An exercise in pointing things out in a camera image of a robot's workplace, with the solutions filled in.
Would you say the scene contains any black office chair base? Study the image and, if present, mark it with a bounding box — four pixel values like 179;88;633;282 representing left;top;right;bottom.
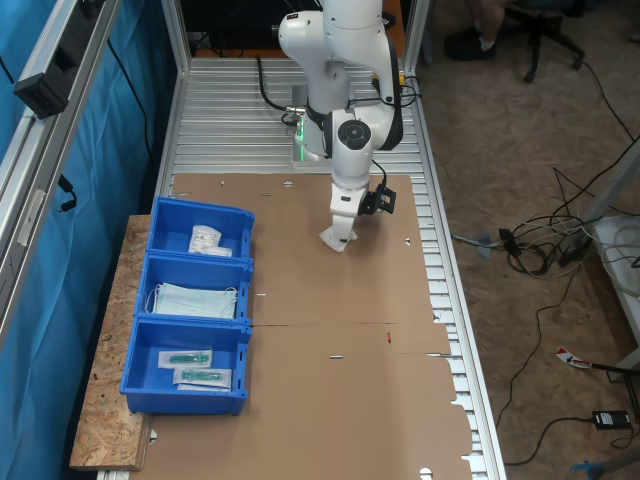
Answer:
503;0;587;84

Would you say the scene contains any blue bin with green-item packets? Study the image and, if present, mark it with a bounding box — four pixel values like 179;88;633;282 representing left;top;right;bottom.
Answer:
119;315;252;417

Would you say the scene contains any OSB wood board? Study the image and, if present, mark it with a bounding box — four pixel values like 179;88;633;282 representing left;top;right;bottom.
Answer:
68;214;157;472

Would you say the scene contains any person's leg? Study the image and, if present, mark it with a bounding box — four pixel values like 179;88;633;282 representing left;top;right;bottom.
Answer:
443;0;507;62

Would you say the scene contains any blue bin with white packets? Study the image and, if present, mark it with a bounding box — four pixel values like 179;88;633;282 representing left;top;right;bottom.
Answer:
147;195;257;263

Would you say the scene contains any aluminium frame post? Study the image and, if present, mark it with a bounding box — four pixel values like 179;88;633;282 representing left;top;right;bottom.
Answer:
401;0;434;77
158;0;194;201

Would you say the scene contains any clear bag with white mask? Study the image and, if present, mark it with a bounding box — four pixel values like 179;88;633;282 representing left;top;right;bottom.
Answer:
318;227;358;254

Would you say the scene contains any stack of pale face masks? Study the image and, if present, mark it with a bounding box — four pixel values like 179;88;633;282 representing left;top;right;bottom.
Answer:
144;281;239;320

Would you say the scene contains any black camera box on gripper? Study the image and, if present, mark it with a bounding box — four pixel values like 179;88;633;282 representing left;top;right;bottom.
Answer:
360;183;398;217

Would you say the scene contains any blue bin with face masks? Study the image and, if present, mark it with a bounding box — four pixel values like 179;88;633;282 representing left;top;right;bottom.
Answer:
135;252;254;327

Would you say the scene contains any brown cardboard sheet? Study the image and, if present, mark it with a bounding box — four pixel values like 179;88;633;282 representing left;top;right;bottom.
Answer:
167;172;454;359
130;322;475;480

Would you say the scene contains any bundle of floor cables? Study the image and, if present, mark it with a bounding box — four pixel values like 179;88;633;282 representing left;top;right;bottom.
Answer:
498;212;601;277

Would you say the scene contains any aluminium power strip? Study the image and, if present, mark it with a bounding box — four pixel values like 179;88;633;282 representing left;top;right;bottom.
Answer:
12;0;109;120

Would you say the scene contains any black camera cable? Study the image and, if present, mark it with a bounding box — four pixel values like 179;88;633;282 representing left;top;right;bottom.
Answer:
369;158;390;190

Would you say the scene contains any horizontal aluminium frame beam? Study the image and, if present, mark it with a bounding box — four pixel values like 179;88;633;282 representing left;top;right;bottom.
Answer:
0;0;122;346

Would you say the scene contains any black power adapter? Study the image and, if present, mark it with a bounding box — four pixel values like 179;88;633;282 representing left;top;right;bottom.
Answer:
591;409;632;432

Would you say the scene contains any clear packet with green item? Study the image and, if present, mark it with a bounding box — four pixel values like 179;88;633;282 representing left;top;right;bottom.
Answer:
157;348;214;371
172;367;234;393

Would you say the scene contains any red and white label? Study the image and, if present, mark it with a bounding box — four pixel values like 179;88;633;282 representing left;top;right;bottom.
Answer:
555;345;592;372

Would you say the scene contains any white printed flat packet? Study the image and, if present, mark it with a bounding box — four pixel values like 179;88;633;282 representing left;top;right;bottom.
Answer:
188;224;223;255

